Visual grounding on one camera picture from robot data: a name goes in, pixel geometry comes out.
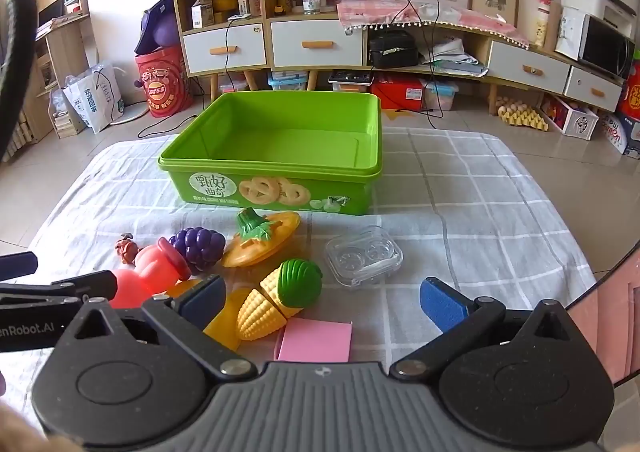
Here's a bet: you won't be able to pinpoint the pink toy fruit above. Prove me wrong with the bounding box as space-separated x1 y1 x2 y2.
109 238 192 310

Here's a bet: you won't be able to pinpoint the red printed bucket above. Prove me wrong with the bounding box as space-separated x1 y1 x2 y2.
135 46 195 119

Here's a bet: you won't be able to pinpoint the green plastic box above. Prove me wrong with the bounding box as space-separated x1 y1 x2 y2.
157 90 385 217

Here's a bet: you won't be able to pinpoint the wooden low cabinet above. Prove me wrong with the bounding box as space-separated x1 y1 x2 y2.
265 14 628 120

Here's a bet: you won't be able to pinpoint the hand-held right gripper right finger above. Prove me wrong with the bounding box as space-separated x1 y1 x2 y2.
389 277 589 381

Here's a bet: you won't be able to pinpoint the small white carton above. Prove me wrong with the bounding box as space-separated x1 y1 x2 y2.
191 2 215 30

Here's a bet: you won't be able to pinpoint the grey checkered blanket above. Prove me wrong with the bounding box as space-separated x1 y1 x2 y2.
0 127 598 413

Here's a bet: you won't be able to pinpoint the white radiator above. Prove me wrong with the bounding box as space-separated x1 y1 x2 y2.
0 106 31 155

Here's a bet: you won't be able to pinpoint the dark curved cable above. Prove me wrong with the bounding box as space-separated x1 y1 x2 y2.
0 0 39 163

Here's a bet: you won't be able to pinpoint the clear plastic case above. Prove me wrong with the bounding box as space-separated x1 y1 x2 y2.
324 226 405 290

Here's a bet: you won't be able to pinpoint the person's left forearm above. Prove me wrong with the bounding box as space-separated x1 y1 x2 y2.
0 404 68 452

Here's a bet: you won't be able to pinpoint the purple plush toy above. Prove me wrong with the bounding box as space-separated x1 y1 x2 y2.
135 0 181 55

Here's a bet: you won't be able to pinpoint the white paper bag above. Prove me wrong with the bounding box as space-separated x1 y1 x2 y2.
62 62 126 134

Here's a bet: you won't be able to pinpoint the pile of white papers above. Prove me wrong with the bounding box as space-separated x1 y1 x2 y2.
425 39 488 77

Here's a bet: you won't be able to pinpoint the pink fringed cloth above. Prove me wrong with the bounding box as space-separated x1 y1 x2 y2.
336 0 531 50

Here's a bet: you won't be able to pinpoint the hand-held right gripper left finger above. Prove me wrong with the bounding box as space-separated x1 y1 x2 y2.
54 275 260 381

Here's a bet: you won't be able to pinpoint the small brown toy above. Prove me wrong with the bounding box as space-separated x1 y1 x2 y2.
116 233 138 265

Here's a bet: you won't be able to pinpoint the toy corn cob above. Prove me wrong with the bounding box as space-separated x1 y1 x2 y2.
236 258 323 342

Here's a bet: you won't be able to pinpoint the pink flat block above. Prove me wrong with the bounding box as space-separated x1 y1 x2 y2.
274 318 353 363

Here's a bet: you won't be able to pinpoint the white printer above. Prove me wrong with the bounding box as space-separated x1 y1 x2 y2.
560 0 638 25

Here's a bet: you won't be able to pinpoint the clear storage box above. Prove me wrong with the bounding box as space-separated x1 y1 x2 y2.
424 80 460 111
267 70 308 92
328 70 373 93

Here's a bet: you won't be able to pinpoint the purple toy grapes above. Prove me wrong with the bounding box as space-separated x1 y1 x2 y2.
168 227 226 273

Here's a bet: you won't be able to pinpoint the red flat box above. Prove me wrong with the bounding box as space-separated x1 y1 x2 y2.
370 74 426 111

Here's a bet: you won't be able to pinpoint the yellow toy cup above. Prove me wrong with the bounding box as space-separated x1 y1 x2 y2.
202 287 251 353

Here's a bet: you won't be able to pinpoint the black bag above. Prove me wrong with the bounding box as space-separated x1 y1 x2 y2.
369 29 421 70

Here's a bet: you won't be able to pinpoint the orange toy fruit slice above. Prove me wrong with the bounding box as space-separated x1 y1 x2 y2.
221 208 302 269

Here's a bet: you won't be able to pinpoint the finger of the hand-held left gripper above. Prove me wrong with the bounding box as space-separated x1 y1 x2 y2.
0 270 118 311
0 252 39 279

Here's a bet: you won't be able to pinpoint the wooden desk shelf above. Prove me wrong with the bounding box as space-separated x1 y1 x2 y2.
22 0 93 133

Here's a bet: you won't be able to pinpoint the black cable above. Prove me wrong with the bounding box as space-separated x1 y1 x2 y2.
370 0 446 120
220 16 251 92

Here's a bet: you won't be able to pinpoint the microwave oven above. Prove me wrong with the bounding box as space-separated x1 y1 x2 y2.
555 14 636 80

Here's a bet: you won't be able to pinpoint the pink sheet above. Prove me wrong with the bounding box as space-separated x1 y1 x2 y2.
567 244 640 385

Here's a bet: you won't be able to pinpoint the yellow egg tray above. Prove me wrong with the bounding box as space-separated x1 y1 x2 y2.
496 96 551 133

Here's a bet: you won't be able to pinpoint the white and red carton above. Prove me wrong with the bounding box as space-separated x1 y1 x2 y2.
540 94 600 141

